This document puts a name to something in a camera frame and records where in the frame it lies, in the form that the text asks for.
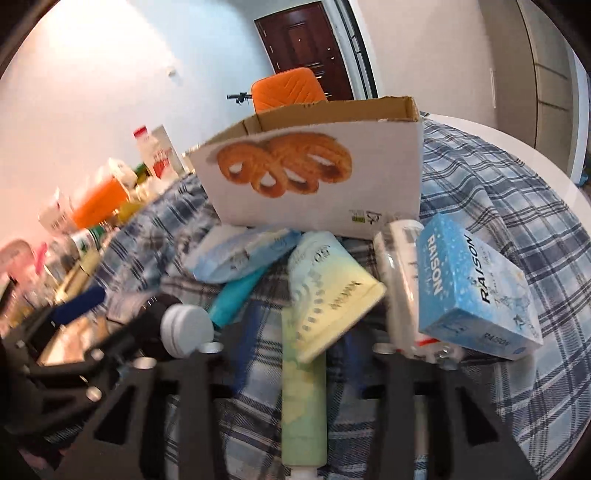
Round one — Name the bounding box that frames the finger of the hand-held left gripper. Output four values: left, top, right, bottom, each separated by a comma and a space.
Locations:
0, 285, 108, 365
0, 298, 167, 441

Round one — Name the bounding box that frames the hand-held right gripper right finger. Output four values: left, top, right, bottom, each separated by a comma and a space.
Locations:
339, 318, 539, 480

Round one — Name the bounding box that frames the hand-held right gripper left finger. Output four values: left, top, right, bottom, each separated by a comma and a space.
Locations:
58, 300, 264, 480

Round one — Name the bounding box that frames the yellow green tube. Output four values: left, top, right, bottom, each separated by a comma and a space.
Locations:
287, 231, 387, 364

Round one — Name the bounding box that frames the pretzel print cardboard box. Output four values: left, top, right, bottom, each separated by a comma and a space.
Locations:
184, 95, 424, 238

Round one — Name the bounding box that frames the round grey-white jar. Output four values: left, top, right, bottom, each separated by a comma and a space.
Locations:
160, 305, 215, 358

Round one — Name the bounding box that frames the green white bottle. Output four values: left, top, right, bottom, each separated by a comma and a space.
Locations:
69, 228, 105, 259

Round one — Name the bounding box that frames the pink object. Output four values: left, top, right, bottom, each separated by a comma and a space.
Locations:
0, 237, 47, 278

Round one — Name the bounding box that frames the white printed carton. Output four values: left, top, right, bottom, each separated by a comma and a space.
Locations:
39, 189, 77, 234

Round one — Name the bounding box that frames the teal tube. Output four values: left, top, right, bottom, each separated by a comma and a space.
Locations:
209, 265, 273, 326

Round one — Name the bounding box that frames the orange packet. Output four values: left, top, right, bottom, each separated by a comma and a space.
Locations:
71, 178, 130, 229

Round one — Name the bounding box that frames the clear wrapped white packet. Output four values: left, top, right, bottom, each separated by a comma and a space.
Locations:
373, 219, 462, 370

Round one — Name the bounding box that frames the light blue tissue box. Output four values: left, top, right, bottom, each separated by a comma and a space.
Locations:
416, 213, 544, 361

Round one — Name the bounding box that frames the light blue wipes pack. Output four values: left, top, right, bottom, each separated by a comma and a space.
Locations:
182, 226, 303, 283

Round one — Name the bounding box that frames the small white carton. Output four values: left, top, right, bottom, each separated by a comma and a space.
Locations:
104, 157, 137, 190

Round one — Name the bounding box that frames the red cap milk bottle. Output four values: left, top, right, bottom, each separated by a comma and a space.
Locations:
133, 127, 172, 182

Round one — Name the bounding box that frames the tall white carton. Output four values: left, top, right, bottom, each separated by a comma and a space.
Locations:
152, 124, 186, 176

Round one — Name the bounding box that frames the blue plaid cloth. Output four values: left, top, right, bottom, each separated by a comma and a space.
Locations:
28, 115, 591, 480

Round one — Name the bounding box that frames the orange chair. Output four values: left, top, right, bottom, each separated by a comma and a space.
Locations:
250, 67, 329, 114

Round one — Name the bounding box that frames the dark brown door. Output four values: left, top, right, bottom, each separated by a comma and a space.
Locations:
254, 1, 354, 101

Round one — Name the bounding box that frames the beige wardrobe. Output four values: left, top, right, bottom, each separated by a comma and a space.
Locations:
480, 0, 591, 153

